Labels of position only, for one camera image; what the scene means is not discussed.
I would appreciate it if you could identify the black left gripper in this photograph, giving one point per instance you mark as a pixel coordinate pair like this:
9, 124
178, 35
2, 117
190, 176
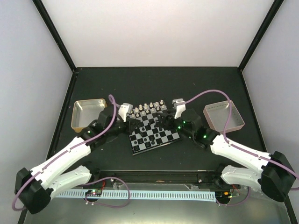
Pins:
131, 125

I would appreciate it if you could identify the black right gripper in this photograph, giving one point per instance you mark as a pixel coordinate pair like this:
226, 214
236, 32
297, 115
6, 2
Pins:
167, 117

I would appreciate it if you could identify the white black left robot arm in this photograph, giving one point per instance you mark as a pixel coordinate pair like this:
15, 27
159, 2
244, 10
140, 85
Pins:
36, 187

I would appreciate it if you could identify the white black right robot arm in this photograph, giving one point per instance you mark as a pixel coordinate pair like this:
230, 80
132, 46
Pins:
270, 173

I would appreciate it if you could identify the black white chessboard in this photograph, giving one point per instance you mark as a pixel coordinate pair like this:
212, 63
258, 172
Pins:
149, 135

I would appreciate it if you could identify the pink rimmed metal tin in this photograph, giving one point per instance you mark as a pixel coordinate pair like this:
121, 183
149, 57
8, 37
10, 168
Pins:
217, 114

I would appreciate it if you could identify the gold rimmed metal tin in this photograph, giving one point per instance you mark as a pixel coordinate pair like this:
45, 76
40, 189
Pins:
85, 111

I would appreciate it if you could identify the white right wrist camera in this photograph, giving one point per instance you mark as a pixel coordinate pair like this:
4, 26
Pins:
179, 106

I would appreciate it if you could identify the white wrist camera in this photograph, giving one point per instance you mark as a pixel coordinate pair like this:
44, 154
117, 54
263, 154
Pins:
124, 110
179, 106

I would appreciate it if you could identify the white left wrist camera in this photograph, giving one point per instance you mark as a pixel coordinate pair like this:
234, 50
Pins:
124, 110

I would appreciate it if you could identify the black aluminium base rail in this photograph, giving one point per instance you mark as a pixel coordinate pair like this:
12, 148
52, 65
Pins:
205, 179

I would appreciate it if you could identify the white slotted cable duct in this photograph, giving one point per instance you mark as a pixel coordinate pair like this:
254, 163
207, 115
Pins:
140, 195

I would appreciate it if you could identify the left black frame post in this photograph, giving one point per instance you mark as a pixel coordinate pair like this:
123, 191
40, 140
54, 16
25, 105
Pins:
54, 32

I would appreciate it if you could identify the black frame post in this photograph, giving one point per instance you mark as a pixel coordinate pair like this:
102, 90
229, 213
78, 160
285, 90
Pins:
260, 33
54, 32

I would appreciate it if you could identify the right black frame post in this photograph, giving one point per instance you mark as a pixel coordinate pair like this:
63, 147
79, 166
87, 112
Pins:
260, 33

